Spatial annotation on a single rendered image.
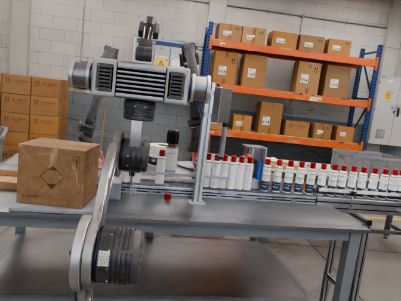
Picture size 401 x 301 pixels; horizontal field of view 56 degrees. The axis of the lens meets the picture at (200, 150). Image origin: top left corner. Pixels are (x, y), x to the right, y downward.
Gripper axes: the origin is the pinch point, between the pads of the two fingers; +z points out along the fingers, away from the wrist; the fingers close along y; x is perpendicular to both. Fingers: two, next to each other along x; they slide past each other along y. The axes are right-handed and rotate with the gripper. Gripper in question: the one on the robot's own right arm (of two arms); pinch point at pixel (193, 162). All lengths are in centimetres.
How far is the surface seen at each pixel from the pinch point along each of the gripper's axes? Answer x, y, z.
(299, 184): 8, -67, 7
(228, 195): 11.6, -21.7, 16.2
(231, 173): 8.6, -22.5, 3.3
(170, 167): -17.4, 11.3, 8.2
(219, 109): 24.0, -6.8, -34.2
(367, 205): 10, -115, 16
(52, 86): -308, 147, -27
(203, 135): 23.1, 0.4, -19.4
